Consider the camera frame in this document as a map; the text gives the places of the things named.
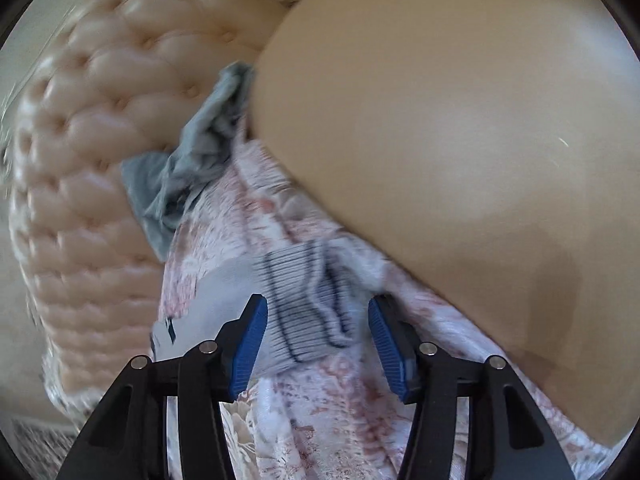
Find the beige tufted leather sofa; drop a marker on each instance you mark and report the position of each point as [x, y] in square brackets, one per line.
[450, 135]

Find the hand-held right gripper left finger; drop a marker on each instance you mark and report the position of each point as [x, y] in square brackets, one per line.
[247, 350]

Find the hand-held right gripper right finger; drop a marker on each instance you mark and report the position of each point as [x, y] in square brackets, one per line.
[387, 350]

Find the blue-grey crumpled garment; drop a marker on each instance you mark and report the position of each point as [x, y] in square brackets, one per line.
[200, 150]

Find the patterned rug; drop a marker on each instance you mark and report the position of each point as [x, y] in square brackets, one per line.
[37, 442]

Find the pink floral blanket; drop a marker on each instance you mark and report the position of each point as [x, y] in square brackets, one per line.
[320, 410]

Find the grey sweater navy collar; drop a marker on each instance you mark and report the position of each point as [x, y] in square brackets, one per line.
[295, 300]

